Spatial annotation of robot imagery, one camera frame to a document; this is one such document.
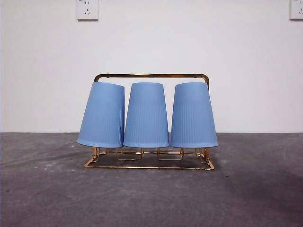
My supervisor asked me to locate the blue ribbed plastic cup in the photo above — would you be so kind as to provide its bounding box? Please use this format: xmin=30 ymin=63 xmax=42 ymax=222
xmin=169 ymin=82 xmax=219 ymax=148
xmin=75 ymin=81 xmax=125 ymax=148
xmin=122 ymin=82 xmax=170 ymax=148

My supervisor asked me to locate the white wall socket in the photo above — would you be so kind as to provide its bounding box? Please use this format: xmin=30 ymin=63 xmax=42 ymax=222
xmin=290 ymin=0 xmax=303 ymax=21
xmin=76 ymin=0 xmax=99 ymax=21

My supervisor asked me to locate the gold wire cup holder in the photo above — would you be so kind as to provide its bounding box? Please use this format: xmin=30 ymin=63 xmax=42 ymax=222
xmin=84 ymin=73 xmax=215 ymax=171

